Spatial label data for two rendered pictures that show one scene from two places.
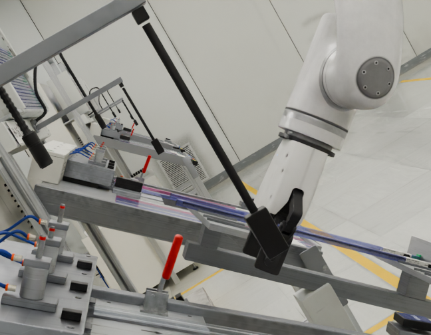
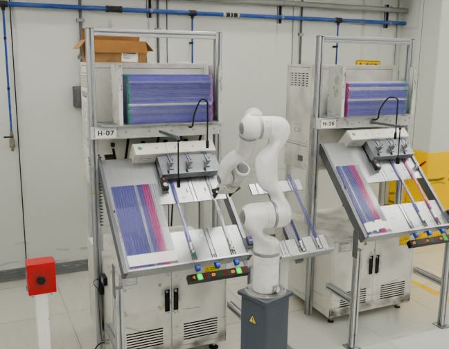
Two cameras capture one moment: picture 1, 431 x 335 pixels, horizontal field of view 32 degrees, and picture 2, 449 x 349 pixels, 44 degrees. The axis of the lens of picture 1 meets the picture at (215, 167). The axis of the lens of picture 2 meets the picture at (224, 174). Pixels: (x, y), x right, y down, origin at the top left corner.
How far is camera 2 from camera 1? 2.79 m
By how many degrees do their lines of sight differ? 68
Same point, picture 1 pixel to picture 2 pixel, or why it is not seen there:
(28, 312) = (166, 166)
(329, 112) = not seen: hidden behind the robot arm
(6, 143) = (316, 126)
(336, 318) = (278, 235)
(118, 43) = not seen: outside the picture
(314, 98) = not seen: hidden behind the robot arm
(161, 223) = (337, 183)
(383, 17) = (221, 169)
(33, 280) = (169, 163)
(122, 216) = (331, 172)
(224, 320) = (229, 202)
